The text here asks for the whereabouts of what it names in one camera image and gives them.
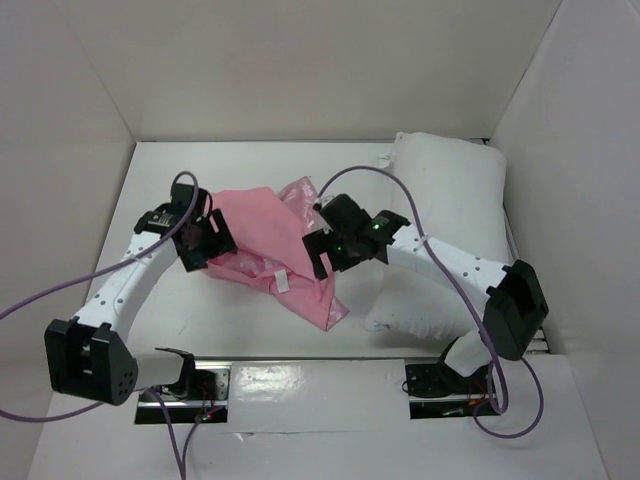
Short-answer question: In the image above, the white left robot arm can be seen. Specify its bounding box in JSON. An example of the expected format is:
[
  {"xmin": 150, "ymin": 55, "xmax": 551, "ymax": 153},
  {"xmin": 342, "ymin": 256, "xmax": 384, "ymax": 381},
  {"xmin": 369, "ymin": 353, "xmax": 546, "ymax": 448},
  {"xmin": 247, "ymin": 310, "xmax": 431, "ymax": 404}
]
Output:
[{"xmin": 44, "ymin": 182, "xmax": 237, "ymax": 406}]

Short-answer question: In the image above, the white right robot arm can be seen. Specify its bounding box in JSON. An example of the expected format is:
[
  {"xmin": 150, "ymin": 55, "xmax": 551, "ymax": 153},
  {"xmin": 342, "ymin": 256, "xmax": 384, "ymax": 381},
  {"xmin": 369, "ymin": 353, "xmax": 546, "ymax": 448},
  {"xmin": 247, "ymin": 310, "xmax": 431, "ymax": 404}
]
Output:
[{"xmin": 303, "ymin": 194, "xmax": 549, "ymax": 392}]

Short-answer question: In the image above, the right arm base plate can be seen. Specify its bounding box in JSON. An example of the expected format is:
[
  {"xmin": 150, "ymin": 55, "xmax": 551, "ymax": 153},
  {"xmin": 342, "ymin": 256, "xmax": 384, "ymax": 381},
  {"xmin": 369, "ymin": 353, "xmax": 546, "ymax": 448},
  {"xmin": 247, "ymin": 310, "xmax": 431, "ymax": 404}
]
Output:
[{"xmin": 401, "ymin": 362, "xmax": 497, "ymax": 420}]

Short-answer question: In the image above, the white pillow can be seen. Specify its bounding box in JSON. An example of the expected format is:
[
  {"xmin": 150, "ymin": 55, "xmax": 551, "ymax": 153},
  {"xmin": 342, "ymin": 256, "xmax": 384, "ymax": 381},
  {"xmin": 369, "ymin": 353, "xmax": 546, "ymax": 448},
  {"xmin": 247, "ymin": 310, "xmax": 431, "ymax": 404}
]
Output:
[{"xmin": 365, "ymin": 133, "xmax": 510, "ymax": 340}]

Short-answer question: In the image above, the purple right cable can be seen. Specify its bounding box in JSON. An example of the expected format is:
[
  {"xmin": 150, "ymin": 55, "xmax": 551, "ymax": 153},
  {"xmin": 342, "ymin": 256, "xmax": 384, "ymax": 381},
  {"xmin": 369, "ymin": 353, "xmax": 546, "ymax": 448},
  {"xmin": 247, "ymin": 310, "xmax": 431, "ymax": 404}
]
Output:
[{"xmin": 318, "ymin": 167, "xmax": 545, "ymax": 439}]

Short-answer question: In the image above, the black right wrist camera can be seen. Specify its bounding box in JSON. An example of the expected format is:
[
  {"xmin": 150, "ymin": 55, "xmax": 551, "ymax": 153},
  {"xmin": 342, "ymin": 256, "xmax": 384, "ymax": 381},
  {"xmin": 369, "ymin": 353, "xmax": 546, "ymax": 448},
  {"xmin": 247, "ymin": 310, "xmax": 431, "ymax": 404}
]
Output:
[{"xmin": 372, "ymin": 210, "xmax": 411, "ymax": 237}]

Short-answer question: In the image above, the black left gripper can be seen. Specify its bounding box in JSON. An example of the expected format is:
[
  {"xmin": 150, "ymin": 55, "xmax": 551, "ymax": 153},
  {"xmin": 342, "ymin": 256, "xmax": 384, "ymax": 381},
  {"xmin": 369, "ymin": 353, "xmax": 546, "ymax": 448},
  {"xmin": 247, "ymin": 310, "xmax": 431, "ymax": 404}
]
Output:
[{"xmin": 179, "ymin": 207, "xmax": 237, "ymax": 272}]

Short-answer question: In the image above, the pink pillowcase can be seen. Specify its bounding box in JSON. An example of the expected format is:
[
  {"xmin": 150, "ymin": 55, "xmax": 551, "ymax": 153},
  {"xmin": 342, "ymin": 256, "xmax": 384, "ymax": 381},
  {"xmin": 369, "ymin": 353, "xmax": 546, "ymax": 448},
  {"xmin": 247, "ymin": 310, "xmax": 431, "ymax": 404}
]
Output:
[{"xmin": 206, "ymin": 176, "xmax": 349, "ymax": 331}]

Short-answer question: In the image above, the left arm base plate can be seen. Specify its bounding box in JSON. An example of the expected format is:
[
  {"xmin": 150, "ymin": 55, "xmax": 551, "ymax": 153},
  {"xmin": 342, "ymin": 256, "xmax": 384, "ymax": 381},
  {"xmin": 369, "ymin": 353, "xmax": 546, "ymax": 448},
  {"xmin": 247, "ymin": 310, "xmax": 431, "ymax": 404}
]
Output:
[{"xmin": 156, "ymin": 359, "xmax": 233, "ymax": 426}]

